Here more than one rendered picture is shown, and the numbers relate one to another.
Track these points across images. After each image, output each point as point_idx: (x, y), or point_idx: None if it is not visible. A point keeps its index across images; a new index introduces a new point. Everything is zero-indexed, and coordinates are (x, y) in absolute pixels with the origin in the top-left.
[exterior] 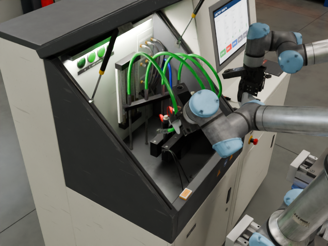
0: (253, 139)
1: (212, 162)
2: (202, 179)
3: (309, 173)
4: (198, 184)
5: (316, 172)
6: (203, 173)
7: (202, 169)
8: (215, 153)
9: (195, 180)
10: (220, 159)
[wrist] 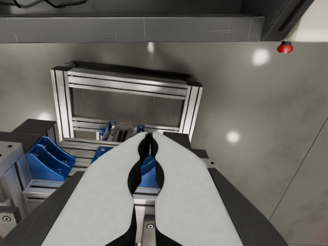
0: (289, 43)
1: (92, 30)
2: (23, 40)
3: (143, 223)
4: (3, 41)
5: (150, 230)
6: (42, 29)
7: (52, 20)
8: (128, 18)
9: (5, 26)
10: (117, 42)
